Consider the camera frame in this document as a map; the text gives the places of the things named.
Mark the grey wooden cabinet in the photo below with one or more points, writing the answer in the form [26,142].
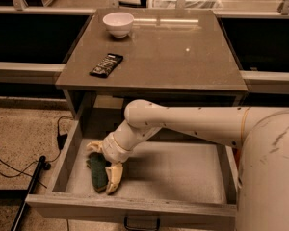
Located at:
[169,54]

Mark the metal railing frame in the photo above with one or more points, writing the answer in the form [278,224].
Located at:
[144,0]

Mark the black remote control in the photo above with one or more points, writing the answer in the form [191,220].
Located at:
[105,67]

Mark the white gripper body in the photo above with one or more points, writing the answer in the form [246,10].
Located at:
[113,150]

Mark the open grey top drawer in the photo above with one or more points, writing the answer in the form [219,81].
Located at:
[184,182]

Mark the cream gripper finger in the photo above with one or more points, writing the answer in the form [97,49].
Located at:
[94,147]
[114,173]

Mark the green yellow sponge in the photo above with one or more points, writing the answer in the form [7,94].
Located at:
[97,165]

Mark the white ceramic bowl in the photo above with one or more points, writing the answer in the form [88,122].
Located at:
[118,24]

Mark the black metal pole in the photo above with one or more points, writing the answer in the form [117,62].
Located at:
[23,206]

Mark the black drawer handle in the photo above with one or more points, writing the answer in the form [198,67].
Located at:
[137,225]

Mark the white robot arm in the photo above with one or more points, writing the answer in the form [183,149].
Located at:
[260,133]

